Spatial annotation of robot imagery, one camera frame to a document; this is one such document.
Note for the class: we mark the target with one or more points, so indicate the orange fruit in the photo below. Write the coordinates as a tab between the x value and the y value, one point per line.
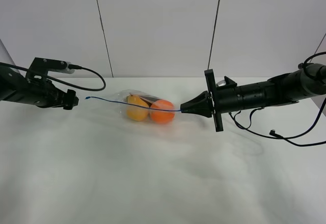
163	112

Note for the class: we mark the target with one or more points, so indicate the clear blue-zip plastic bag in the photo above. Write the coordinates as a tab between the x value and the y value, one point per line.
116	104

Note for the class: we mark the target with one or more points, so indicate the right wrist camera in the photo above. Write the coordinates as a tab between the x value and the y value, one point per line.
226	83

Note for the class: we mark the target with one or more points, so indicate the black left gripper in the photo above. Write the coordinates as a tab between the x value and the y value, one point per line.
44	94

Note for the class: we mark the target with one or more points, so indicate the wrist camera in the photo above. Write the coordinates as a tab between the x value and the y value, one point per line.
41	66
226	83

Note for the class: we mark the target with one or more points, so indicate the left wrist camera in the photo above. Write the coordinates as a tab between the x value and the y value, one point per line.
41	66

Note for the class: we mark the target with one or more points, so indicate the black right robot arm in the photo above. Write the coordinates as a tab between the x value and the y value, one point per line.
284	89

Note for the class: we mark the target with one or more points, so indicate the dark object in bag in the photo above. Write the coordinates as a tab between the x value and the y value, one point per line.
146	98

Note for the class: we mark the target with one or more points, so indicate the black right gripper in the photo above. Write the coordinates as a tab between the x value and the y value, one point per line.
213	101

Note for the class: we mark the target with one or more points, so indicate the yellow pear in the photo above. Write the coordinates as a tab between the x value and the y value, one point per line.
137	109

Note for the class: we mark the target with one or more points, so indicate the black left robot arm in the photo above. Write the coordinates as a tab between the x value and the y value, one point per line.
14	87

